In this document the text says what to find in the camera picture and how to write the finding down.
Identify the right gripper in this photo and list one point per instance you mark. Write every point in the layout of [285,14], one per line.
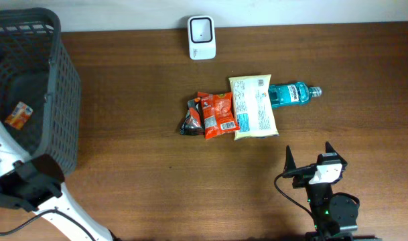
[304,171]

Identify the blue Listerine mouthwash bottle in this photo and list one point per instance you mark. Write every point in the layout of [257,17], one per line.
[298,93]

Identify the yellow wet wipes pack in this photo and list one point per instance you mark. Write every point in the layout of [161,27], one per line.
[252,107]

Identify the red Hacks candy bag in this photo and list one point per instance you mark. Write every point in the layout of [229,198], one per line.
[217,114]

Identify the black snack bag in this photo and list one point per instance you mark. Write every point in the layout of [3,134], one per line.
[192,124]

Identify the small orange juice box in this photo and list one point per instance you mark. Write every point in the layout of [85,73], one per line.
[20,115]

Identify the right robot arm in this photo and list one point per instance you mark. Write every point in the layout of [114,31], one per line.
[334,214]

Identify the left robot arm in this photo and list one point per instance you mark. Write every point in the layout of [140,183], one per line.
[37,185]

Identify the white barcode scanner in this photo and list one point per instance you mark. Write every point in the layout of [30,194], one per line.
[201,37]

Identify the grey plastic mesh basket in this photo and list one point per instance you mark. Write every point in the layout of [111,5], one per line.
[35,68]

